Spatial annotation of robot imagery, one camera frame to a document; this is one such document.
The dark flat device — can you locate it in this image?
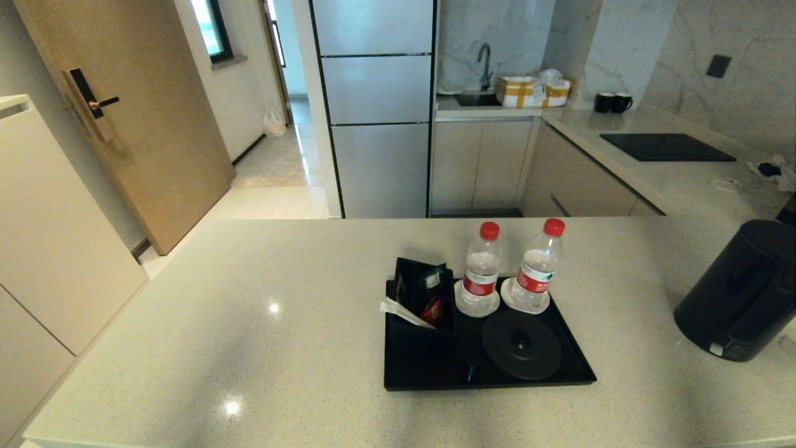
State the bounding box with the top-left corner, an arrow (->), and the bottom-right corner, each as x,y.
775,192 -> 796,227

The black door lock handle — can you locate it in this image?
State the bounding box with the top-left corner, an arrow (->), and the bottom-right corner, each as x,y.
63,67 -> 120,142

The cardboard box yellow tape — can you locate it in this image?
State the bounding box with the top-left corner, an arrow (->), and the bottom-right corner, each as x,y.
496,68 -> 572,108

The beige sink base cabinet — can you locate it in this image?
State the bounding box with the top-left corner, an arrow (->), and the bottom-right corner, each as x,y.
430,118 -> 537,217

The black organizer box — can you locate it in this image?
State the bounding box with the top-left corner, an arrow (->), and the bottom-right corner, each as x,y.
394,257 -> 459,340

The clear water bottle red cap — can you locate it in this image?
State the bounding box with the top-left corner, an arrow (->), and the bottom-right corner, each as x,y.
511,218 -> 567,312
458,222 -> 502,315

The round white coaster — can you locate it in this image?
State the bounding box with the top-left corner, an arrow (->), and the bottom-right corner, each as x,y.
501,277 -> 551,315
454,279 -> 501,319

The wooden door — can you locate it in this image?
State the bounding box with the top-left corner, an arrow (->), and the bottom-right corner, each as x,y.
14,0 -> 236,256

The steel sink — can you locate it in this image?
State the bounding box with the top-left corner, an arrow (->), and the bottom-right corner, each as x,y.
454,91 -> 503,107

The dark framed window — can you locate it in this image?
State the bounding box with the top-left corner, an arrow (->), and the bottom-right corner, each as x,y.
190,0 -> 236,65

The beige counter base cabinet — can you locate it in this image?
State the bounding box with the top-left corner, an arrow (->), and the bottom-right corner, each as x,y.
521,121 -> 665,217

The black round kettle base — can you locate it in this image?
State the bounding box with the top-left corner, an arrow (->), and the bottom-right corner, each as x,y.
482,309 -> 563,381

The white tall cabinet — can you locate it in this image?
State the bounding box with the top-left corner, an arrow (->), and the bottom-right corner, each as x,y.
0,94 -> 150,448

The green tea packet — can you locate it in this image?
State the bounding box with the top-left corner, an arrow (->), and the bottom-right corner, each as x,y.
418,264 -> 447,290

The silver refrigerator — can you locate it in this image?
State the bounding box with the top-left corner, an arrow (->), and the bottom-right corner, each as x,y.
310,0 -> 436,218

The black rectangular tray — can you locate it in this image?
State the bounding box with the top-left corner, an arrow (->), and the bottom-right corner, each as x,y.
384,276 -> 598,391

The white plastic bag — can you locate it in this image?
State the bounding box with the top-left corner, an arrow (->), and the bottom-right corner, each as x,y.
262,108 -> 288,137

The dark kitchen faucet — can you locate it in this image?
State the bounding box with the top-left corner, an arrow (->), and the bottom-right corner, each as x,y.
477,42 -> 494,91

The white crumpled cloth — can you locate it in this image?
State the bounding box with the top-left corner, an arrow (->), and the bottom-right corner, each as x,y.
747,154 -> 796,192

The black induction cooktop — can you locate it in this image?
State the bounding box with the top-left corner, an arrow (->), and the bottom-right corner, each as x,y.
601,133 -> 738,162

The black electric kettle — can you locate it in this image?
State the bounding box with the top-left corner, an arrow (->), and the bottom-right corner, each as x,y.
674,219 -> 796,363

